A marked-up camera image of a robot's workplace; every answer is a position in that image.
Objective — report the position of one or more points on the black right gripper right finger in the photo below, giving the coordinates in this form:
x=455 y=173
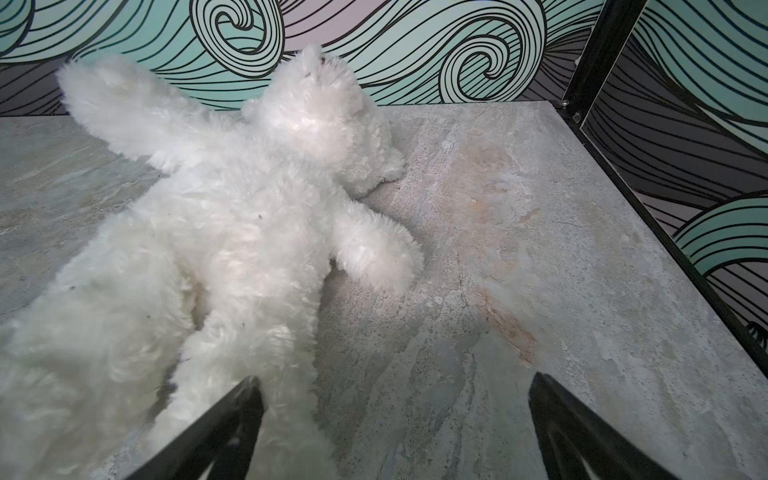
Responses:
x=576 y=443

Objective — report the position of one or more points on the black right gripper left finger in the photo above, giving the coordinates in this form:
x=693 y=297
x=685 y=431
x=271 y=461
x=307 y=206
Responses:
x=219 y=445

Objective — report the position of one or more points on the white plush teddy bear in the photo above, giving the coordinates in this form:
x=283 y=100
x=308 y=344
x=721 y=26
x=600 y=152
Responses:
x=213 y=275

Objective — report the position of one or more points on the black cage corner post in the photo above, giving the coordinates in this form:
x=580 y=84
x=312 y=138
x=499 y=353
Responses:
x=670 y=97

